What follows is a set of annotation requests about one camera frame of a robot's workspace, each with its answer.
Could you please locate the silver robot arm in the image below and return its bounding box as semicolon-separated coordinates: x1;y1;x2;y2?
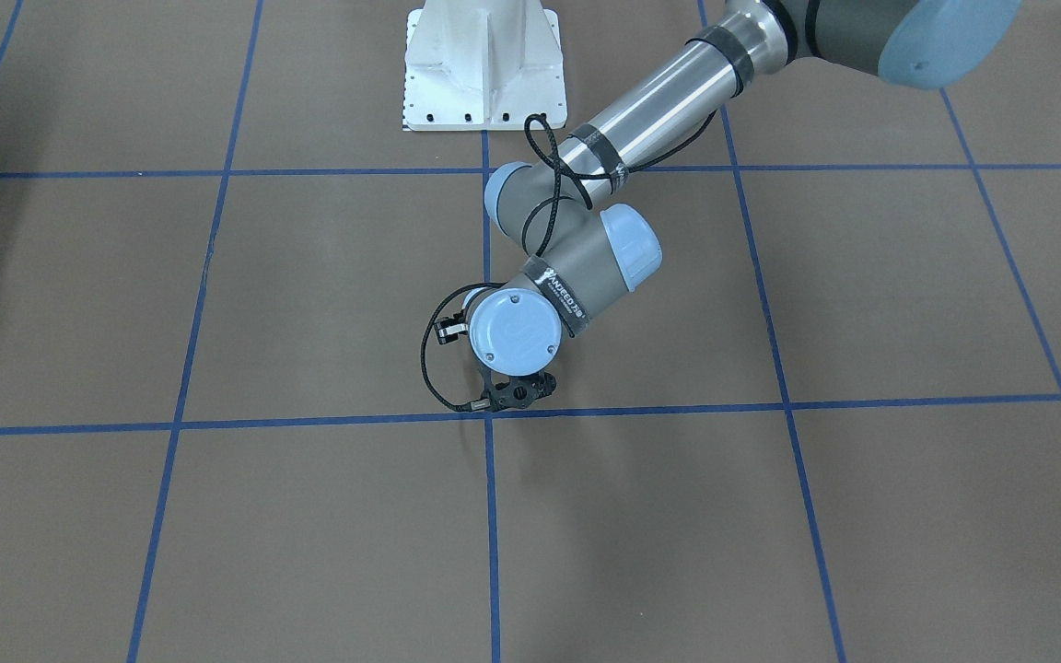
424;1;1020;413

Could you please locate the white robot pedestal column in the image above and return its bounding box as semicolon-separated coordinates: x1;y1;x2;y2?
402;1;568;132

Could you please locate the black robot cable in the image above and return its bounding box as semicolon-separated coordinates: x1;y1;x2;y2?
419;114;720;413

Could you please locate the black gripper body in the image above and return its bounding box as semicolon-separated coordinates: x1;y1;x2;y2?
477;368;557;412

